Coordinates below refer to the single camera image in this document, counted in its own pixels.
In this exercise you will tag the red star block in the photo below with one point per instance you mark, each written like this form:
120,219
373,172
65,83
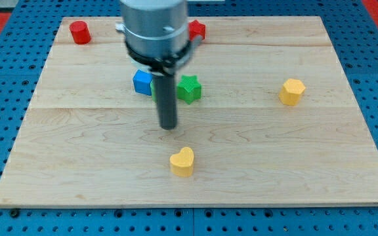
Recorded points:
196,28

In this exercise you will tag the green block behind tool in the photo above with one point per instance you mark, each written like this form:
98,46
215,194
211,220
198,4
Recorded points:
153,91

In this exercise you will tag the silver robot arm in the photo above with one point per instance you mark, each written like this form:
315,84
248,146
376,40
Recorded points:
157,34

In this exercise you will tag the yellow hexagon block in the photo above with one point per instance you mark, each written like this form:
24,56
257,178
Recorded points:
291,92

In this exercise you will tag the green star block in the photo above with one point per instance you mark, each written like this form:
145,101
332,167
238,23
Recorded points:
189,88

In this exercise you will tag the red cylinder block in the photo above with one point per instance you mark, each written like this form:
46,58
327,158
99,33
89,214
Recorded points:
80,32

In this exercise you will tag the blue cube block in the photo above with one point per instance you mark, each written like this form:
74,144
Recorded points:
142,82

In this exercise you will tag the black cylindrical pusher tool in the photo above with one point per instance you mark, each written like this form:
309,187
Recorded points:
166,100

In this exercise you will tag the yellow heart block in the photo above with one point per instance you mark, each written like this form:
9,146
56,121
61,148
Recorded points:
182,163

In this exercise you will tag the wooden board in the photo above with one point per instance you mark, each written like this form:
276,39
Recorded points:
88,140

